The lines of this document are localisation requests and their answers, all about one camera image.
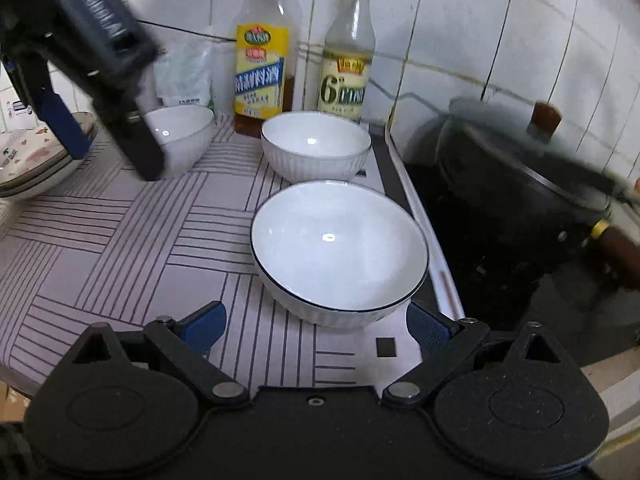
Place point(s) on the cooking wine bottle yellow label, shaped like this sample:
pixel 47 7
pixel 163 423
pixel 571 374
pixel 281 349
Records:
pixel 262 75

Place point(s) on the black stove top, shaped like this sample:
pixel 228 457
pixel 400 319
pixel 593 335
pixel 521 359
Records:
pixel 490 280

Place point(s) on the blue egg print plate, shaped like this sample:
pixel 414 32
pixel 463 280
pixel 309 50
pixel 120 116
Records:
pixel 47 176

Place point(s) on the glass pot lid wooden knob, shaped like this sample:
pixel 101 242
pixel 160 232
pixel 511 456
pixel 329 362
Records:
pixel 530 135

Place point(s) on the small wall sticker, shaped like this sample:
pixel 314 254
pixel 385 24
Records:
pixel 19 108

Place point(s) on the striped table cover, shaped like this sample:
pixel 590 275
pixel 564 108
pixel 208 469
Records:
pixel 125 240

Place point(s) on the cardboard box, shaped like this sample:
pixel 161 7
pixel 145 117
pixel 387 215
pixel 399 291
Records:
pixel 12 400

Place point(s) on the clear vinegar bottle yellow cap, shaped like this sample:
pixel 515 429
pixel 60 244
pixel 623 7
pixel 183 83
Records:
pixel 345 70

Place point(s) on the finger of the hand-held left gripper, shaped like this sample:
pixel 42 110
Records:
pixel 142 152
pixel 67 127

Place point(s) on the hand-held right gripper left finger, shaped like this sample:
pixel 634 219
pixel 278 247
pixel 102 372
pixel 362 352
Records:
pixel 205 327

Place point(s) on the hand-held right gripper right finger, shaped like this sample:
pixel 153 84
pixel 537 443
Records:
pixel 425 327

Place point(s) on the white ribbed bowl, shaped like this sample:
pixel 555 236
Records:
pixel 182 132
pixel 340 245
pixel 315 142

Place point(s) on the white salt bag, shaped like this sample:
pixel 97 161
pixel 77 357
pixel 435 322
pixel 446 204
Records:
pixel 182 75

